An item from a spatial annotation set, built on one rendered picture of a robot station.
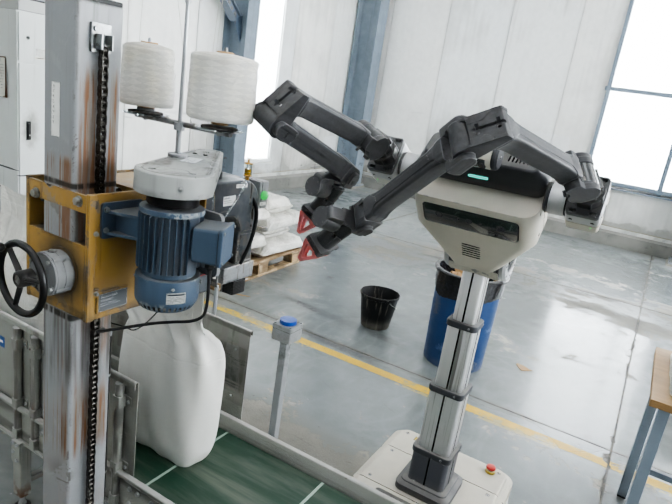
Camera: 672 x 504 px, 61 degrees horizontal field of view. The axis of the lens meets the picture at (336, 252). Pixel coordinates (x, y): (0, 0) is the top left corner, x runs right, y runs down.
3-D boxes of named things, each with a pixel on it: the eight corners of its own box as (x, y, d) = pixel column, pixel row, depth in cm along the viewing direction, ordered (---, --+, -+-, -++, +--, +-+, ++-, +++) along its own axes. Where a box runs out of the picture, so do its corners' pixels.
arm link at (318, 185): (362, 175, 170) (344, 159, 174) (338, 169, 160) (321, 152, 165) (340, 207, 174) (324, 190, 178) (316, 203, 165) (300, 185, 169)
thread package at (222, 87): (266, 130, 144) (274, 59, 139) (222, 129, 130) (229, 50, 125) (217, 120, 152) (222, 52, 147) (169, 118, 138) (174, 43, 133)
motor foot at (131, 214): (166, 241, 140) (168, 206, 137) (126, 249, 130) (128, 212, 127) (139, 232, 144) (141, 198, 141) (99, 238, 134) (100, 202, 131)
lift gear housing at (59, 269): (75, 297, 137) (76, 253, 134) (53, 302, 132) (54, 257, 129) (47, 284, 141) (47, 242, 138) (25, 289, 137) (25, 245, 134)
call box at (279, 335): (301, 338, 203) (303, 323, 201) (288, 345, 196) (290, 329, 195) (283, 331, 207) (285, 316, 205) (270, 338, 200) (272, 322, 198)
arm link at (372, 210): (484, 161, 120) (475, 118, 124) (463, 155, 117) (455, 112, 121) (370, 240, 153) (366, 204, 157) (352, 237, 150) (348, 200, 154)
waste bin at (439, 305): (496, 359, 400) (518, 271, 382) (474, 385, 357) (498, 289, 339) (433, 336, 422) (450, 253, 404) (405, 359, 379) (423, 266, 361)
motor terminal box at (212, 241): (232, 266, 141) (236, 222, 138) (220, 279, 131) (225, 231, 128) (199, 261, 142) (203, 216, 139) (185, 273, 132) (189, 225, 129)
